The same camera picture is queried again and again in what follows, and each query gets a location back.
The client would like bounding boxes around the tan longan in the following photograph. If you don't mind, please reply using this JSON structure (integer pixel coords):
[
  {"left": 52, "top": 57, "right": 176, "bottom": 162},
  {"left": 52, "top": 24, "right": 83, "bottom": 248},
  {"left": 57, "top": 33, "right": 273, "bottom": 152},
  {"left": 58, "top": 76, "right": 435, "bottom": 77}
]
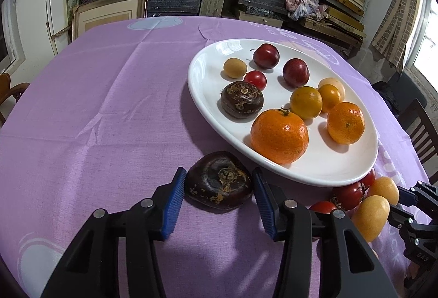
[
  {"left": 223, "top": 58, "right": 244, "bottom": 79},
  {"left": 318, "top": 77, "right": 346, "bottom": 98}
]

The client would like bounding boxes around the dark bag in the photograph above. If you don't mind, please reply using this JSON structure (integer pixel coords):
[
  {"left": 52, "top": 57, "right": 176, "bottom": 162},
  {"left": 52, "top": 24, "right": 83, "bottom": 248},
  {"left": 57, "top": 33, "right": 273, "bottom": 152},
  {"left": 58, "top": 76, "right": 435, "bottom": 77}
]
[{"left": 371, "top": 72, "right": 428, "bottom": 117}]

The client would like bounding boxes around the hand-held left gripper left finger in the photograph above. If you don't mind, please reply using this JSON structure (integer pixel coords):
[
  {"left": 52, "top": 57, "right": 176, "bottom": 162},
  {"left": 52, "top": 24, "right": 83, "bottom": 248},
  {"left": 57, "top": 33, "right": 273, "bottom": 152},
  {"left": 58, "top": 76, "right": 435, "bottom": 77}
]
[{"left": 40, "top": 167, "right": 188, "bottom": 298}]

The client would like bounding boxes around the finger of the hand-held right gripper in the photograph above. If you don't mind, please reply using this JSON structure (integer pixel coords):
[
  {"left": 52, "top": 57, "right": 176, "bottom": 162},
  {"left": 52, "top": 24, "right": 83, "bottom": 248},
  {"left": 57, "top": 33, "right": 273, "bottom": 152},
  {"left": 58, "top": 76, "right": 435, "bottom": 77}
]
[
  {"left": 399, "top": 182, "right": 438, "bottom": 213},
  {"left": 388, "top": 205, "right": 438, "bottom": 240}
]

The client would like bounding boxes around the large beige picture frame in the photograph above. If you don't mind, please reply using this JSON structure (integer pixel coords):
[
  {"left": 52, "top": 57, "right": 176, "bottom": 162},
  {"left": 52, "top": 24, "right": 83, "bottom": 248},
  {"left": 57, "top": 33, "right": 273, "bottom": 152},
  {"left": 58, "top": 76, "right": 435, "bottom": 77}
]
[{"left": 72, "top": 0, "right": 149, "bottom": 42}]

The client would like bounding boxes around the stack of wooden frames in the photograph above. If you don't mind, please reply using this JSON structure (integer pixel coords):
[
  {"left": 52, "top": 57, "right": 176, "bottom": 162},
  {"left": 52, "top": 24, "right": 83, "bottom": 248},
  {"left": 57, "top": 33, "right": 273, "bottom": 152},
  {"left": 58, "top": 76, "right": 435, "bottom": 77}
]
[{"left": 298, "top": 0, "right": 367, "bottom": 42}]

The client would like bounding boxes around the white oval plate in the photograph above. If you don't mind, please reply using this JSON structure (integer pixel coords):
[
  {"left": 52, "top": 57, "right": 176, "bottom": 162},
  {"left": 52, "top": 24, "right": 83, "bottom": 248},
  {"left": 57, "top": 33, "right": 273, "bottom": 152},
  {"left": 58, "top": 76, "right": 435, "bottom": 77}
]
[{"left": 187, "top": 38, "right": 379, "bottom": 187}]

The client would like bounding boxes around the dark slatted wooden chair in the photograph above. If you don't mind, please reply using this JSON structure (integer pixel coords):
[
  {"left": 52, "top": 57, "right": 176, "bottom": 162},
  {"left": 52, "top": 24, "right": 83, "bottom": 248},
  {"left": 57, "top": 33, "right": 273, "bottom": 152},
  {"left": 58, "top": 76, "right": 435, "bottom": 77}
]
[{"left": 399, "top": 99, "right": 438, "bottom": 179}]

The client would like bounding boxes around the brown wooden chair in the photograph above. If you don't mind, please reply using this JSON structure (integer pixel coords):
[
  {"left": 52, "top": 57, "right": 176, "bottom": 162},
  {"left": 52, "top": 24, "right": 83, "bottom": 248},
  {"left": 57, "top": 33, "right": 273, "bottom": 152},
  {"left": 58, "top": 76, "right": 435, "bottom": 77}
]
[{"left": 0, "top": 73, "right": 31, "bottom": 127}]

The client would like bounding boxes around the yellow plum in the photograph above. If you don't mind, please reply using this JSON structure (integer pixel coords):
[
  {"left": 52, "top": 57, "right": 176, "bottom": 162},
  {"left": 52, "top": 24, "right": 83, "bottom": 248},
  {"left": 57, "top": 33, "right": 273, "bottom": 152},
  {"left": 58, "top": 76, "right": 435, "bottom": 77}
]
[
  {"left": 351, "top": 194, "right": 391, "bottom": 243},
  {"left": 366, "top": 176, "right": 400, "bottom": 206}
]

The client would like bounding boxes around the small round kumquat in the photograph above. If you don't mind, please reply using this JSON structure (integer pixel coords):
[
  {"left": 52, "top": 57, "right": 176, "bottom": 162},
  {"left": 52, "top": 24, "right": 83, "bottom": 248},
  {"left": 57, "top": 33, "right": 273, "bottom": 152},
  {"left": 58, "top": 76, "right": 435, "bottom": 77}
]
[{"left": 289, "top": 86, "right": 323, "bottom": 120}]

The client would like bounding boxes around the red cherry tomato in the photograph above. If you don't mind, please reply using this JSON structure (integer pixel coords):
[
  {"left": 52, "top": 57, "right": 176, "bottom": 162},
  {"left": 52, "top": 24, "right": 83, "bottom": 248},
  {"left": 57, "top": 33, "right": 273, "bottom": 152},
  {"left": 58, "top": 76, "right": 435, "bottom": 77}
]
[
  {"left": 309, "top": 200, "right": 339, "bottom": 215},
  {"left": 244, "top": 70, "right": 267, "bottom": 91},
  {"left": 330, "top": 182, "right": 366, "bottom": 211},
  {"left": 359, "top": 168, "right": 376, "bottom": 190}
]

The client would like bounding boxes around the orange cherry tomato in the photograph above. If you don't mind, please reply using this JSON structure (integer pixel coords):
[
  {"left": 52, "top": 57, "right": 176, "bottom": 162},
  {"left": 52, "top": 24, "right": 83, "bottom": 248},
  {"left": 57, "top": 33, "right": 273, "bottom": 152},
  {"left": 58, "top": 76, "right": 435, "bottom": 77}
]
[{"left": 318, "top": 84, "right": 342, "bottom": 113}]

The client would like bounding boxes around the pink cloth bundle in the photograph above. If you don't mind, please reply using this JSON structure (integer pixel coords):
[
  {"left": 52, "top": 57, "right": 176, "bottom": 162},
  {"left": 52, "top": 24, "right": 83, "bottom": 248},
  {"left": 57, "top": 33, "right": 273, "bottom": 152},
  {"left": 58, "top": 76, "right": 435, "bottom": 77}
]
[{"left": 281, "top": 0, "right": 329, "bottom": 22}]

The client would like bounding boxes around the white framed wall window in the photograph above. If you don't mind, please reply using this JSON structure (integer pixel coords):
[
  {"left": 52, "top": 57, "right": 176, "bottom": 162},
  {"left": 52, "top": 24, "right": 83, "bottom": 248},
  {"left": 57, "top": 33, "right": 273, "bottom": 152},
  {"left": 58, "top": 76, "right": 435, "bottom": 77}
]
[{"left": 0, "top": 0, "right": 26, "bottom": 74}]

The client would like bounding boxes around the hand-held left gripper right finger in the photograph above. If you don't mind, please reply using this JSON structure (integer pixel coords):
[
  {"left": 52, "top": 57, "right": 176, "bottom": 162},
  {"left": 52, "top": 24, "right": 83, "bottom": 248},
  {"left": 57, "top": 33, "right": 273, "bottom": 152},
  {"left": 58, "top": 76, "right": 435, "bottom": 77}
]
[{"left": 252, "top": 167, "right": 399, "bottom": 298}]

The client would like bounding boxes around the bright daylight window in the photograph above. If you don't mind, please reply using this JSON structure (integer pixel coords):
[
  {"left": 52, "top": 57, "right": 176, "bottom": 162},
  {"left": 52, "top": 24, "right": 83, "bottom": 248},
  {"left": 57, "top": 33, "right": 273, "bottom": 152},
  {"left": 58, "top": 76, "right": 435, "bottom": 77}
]
[{"left": 404, "top": 0, "right": 438, "bottom": 79}]

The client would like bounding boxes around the dark red plum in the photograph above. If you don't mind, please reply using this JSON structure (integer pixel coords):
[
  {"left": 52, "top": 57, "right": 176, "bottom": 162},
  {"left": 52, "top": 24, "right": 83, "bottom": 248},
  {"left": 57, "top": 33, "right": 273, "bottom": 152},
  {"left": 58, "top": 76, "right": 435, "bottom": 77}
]
[
  {"left": 283, "top": 58, "right": 310, "bottom": 88},
  {"left": 252, "top": 43, "right": 280, "bottom": 70}
]

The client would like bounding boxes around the dark round mangosteen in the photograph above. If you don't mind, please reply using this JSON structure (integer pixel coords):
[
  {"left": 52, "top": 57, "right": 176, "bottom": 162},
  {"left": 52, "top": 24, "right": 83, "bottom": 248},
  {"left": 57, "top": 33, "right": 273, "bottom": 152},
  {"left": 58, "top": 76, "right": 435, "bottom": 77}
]
[{"left": 220, "top": 81, "right": 265, "bottom": 119}]

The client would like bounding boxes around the purple tablecloth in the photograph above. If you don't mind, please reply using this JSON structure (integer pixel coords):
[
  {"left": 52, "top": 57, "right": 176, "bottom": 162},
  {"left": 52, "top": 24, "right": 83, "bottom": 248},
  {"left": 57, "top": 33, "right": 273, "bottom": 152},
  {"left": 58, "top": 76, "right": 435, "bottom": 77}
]
[{"left": 0, "top": 15, "right": 435, "bottom": 298}]

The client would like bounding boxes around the brick patterned curtain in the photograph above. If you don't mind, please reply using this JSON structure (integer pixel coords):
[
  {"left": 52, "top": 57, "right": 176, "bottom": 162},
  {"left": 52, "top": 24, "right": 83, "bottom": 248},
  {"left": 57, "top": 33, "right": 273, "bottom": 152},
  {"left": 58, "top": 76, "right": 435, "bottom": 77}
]
[{"left": 371, "top": 0, "right": 425, "bottom": 66}]

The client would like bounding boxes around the large mandarin orange with stem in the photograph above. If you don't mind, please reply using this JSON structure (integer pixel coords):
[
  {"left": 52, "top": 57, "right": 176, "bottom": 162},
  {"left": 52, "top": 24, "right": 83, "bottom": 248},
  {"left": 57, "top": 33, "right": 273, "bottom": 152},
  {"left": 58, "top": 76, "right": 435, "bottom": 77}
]
[{"left": 250, "top": 108, "right": 309, "bottom": 166}]

